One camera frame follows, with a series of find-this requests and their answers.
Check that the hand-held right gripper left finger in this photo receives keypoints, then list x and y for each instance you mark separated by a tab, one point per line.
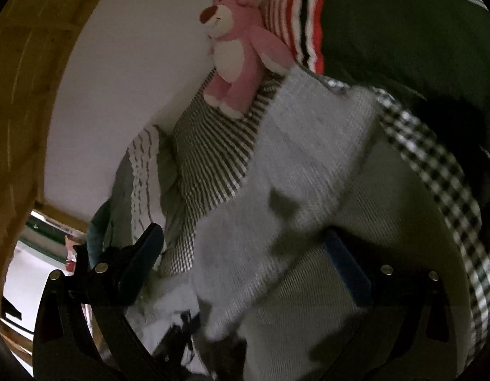
145	256

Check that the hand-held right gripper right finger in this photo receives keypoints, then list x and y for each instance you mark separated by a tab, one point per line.
348	272

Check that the grey knitted sweater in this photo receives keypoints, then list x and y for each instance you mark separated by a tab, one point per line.
304	158

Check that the teal cloth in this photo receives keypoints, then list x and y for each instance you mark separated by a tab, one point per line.
97	226

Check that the white cloth with dark stripes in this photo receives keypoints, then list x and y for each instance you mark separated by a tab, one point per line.
144	174

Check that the black white striped cloth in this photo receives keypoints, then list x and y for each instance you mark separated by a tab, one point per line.
217	154

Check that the black white checked cloth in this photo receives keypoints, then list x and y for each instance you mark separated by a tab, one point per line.
439	174

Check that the pink plush bear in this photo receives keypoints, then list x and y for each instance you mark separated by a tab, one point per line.
235	59

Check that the dark green jacket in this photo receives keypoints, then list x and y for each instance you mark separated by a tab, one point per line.
407	35

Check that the red striped pillow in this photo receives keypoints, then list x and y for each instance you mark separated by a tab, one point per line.
298	20

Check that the wooden bed frame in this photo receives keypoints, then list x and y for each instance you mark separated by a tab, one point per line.
27	99

